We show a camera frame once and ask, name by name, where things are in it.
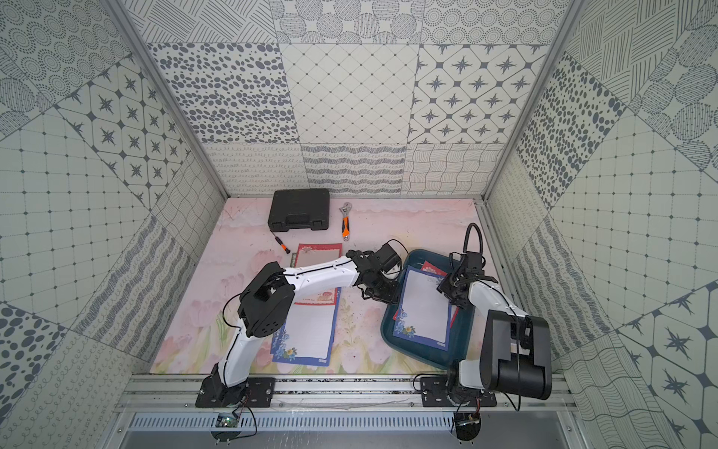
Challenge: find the blue floral stationery paper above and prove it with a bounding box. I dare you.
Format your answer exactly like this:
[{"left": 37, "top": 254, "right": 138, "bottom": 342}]
[
  {"left": 270, "top": 288, "right": 341, "bottom": 367},
  {"left": 393, "top": 267, "right": 452, "bottom": 351}
]

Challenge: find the black plastic tool case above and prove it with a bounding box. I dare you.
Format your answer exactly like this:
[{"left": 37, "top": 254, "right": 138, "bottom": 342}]
[{"left": 267, "top": 188, "right": 330, "bottom": 233}]

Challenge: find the small orange black screwdriver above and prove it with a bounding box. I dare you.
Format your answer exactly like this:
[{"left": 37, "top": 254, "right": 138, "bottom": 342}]
[{"left": 272, "top": 234, "right": 292, "bottom": 254}]

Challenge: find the left green circuit board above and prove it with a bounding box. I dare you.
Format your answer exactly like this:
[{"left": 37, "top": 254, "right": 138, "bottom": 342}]
[{"left": 211, "top": 415, "right": 240, "bottom": 443}]

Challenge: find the right round circuit board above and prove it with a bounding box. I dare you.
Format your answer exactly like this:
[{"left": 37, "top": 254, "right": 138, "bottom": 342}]
[{"left": 454, "top": 413, "right": 482, "bottom": 442}]

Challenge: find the teal plastic storage box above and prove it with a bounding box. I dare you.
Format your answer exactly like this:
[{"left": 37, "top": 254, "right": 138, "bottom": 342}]
[{"left": 380, "top": 249, "right": 474, "bottom": 370}]

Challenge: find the aluminium mounting rail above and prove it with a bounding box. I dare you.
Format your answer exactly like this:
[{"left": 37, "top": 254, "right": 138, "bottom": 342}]
[{"left": 118, "top": 374, "right": 578, "bottom": 412}]

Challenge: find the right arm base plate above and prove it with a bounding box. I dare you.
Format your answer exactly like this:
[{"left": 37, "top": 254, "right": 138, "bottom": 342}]
[{"left": 411, "top": 373, "right": 497, "bottom": 408}]

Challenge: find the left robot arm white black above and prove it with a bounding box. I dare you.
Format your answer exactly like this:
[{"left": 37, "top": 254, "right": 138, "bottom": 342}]
[{"left": 203, "top": 242, "right": 402, "bottom": 402}]

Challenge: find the white slotted cable duct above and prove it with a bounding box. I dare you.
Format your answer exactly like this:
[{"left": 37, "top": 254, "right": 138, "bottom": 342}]
[{"left": 129, "top": 411, "right": 452, "bottom": 432}]

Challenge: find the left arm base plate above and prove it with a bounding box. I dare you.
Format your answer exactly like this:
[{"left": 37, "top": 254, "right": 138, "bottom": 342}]
[{"left": 194, "top": 376, "right": 276, "bottom": 409}]

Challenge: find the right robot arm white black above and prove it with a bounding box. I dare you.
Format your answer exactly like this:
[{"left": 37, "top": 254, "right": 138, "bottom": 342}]
[{"left": 438, "top": 251, "right": 553, "bottom": 404}]

